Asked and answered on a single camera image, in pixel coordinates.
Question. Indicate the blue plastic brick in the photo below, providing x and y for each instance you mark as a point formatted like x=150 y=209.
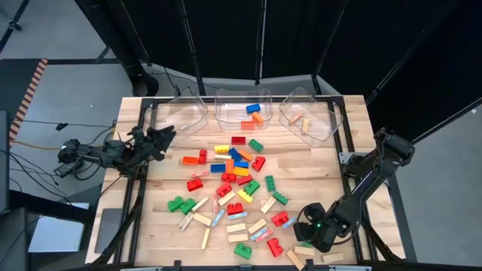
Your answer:
x=241 y=164
x=235 y=154
x=218 y=168
x=253 y=108

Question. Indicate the black power adapter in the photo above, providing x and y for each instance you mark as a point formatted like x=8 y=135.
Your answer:
x=62 y=171

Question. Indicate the red plastic brick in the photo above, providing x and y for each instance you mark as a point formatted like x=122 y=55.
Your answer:
x=228 y=177
x=238 y=140
x=202 y=156
x=244 y=180
x=224 y=189

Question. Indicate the black stand leg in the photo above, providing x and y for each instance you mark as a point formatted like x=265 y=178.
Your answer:
x=14 y=24

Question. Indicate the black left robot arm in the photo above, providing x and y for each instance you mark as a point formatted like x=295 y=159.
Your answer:
x=94 y=156

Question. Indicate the black floor mat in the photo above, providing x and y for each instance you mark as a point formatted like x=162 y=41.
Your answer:
x=15 y=83

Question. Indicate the green plastic brick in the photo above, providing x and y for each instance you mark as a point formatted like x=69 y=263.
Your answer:
x=270 y=183
x=280 y=198
x=251 y=187
x=255 y=145

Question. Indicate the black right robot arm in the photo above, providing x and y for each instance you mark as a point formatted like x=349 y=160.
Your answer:
x=369 y=177

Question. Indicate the pink-faced wooden plank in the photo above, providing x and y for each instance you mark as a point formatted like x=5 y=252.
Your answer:
x=215 y=202
x=199 y=174
x=264 y=235

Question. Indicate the large red plastic block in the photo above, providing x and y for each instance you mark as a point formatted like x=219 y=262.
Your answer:
x=279 y=218
x=235 y=208
x=275 y=247
x=258 y=163
x=194 y=184

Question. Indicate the orange plastic brick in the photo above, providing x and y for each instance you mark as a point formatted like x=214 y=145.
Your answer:
x=190 y=160
x=245 y=155
x=258 y=118
x=229 y=165

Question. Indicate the black curtain backdrop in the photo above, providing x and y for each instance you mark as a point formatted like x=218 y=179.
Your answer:
x=226 y=37

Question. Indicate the wooden plank with printed label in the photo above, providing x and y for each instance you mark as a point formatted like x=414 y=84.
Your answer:
x=185 y=221

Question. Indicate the yellow plastic brick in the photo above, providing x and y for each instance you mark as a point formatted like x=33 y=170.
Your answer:
x=241 y=171
x=221 y=148
x=244 y=196

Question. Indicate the grey mounting plate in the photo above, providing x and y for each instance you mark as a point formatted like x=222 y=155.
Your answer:
x=345 y=157

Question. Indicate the cream wooden plank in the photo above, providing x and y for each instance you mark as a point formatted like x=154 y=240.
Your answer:
x=222 y=156

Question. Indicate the white sheet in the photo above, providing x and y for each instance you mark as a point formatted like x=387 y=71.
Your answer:
x=56 y=233

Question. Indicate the plain wooden plank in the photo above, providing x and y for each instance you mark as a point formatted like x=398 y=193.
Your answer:
x=205 y=238
x=226 y=198

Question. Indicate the dark grey flat pad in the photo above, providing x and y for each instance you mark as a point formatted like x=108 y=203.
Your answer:
x=109 y=230

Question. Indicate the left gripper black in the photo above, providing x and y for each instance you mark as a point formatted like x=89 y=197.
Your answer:
x=141 y=147

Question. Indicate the black diagonal beam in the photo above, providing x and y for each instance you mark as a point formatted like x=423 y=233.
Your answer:
x=444 y=124

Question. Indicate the round black pole base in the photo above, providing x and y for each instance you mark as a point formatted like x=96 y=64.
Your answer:
x=145 y=86

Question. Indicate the clear plastic bin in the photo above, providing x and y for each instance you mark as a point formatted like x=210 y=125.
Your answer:
x=233 y=109
x=177 y=116
x=320 y=124

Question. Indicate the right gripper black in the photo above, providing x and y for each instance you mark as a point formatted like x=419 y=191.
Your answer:
x=324 y=235

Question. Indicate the black frame clamp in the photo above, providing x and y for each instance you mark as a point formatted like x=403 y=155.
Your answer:
x=309 y=265
x=177 y=265

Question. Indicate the large green plastic block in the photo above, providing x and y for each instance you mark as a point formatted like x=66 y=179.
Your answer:
x=187 y=206
x=175 y=203
x=243 y=250
x=307 y=244

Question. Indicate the pale green wooden plank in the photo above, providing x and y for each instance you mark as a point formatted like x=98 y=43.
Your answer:
x=199 y=204

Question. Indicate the right wrist camera housing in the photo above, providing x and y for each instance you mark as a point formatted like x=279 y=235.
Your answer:
x=303 y=231

